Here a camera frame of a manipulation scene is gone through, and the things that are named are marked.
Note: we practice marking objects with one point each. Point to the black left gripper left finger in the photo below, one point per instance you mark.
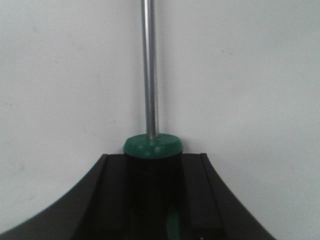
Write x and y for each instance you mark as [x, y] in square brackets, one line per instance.
[96, 208]

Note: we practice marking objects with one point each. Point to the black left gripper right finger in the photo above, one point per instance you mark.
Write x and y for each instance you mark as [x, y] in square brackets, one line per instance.
[208, 210]

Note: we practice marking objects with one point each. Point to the green-handled screwdriver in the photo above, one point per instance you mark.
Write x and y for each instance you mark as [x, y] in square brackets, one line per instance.
[153, 158]

